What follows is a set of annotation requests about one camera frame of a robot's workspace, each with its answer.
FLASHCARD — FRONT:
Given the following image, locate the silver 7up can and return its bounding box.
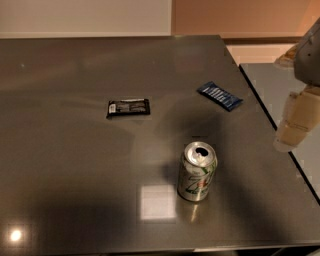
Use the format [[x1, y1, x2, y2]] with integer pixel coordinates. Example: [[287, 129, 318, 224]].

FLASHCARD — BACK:
[[177, 141, 218, 202]]

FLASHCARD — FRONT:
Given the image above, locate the blue snack bar wrapper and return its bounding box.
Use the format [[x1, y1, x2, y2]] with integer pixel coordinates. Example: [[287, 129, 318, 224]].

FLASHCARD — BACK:
[[197, 81, 243, 112]]

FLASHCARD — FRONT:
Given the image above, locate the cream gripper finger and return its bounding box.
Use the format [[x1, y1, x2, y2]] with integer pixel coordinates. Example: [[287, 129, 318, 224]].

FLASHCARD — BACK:
[[274, 85, 320, 152]]

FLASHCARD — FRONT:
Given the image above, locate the grey side table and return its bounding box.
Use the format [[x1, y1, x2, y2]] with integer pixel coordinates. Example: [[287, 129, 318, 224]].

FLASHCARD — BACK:
[[239, 63, 320, 201]]

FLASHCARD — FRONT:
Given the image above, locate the black rxbar chocolate wrapper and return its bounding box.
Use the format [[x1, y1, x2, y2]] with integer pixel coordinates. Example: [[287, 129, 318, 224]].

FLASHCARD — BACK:
[[106, 99, 151, 118]]

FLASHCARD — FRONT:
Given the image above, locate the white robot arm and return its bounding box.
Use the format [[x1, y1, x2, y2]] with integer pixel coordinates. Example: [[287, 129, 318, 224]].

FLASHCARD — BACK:
[[274, 18, 320, 152]]

